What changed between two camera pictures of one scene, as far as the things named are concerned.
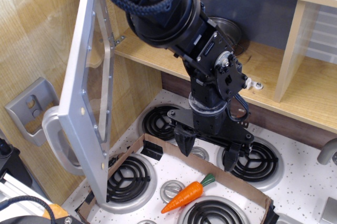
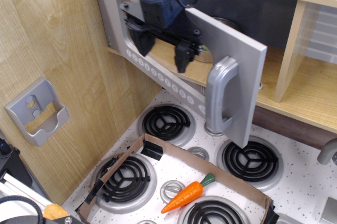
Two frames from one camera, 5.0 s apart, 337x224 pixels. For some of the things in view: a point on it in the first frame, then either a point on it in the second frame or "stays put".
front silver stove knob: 169,189 stays put
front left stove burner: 131,187 stays put
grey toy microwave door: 86,102 → 228,89
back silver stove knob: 200,152 stays put
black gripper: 207,119 → 165,15
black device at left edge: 11,164 stays put
